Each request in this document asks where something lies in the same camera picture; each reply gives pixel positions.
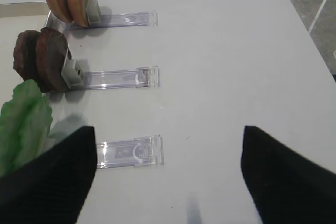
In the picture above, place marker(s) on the brown meat patty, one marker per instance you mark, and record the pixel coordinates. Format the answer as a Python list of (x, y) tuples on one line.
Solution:
[(51, 48), (25, 55)]

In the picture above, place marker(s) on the back brown meat patty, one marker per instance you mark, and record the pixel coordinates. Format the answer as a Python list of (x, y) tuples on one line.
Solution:
[(25, 55)]

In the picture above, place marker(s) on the grey patty pusher block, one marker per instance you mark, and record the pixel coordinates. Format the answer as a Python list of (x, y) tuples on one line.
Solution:
[(72, 74)]

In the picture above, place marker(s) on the green lettuce leaf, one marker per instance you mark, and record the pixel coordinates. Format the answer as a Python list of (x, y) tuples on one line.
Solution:
[(25, 123)]

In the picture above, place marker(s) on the clear patty holder rail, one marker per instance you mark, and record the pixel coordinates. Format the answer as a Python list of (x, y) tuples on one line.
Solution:
[(145, 77)]

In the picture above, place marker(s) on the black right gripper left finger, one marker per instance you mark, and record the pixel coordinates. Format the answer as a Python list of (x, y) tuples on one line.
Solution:
[(53, 187)]

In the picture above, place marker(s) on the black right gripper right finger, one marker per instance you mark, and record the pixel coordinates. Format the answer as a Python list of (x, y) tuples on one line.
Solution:
[(285, 186)]

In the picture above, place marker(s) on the metal tray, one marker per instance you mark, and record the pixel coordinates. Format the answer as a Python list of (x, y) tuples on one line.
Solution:
[(29, 15)]

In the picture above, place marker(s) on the grey bread pusher block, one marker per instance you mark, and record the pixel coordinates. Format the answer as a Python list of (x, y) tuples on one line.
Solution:
[(93, 12)]

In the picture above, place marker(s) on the front brown meat patty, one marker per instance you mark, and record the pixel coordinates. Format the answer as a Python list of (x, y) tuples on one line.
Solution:
[(51, 48)]

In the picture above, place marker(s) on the clear lettuce holder rail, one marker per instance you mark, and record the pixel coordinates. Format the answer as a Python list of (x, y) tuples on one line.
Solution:
[(138, 152)]

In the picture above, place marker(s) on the clear bread holder rail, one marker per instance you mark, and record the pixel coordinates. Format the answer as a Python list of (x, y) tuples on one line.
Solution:
[(121, 20)]

